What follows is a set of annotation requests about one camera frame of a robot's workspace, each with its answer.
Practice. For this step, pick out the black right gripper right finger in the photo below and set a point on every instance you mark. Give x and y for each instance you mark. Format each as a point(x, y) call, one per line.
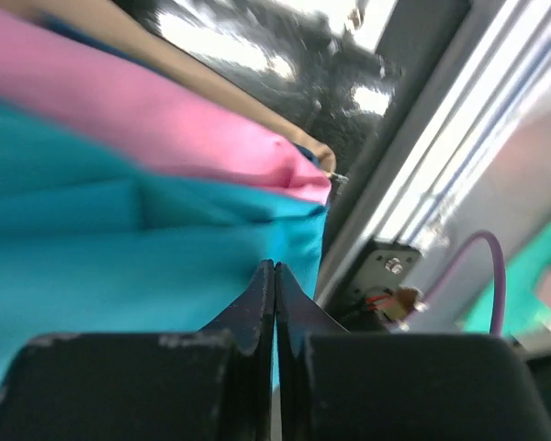
point(338, 385)

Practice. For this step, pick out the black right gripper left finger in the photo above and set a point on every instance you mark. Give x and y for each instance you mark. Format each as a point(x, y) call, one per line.
point(212, 384)

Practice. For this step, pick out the folded blue t-shirt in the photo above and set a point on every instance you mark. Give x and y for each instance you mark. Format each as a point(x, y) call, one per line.
point(91, 242)

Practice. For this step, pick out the folded pink t-shirt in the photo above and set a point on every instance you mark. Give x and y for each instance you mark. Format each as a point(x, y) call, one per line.
point(145, 116)

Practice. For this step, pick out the folded tan t-shirt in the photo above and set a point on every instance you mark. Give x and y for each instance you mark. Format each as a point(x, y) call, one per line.
point(124, 32)

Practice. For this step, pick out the aluminium frame rail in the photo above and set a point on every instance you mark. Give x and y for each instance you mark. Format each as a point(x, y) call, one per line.
point(461, 138)

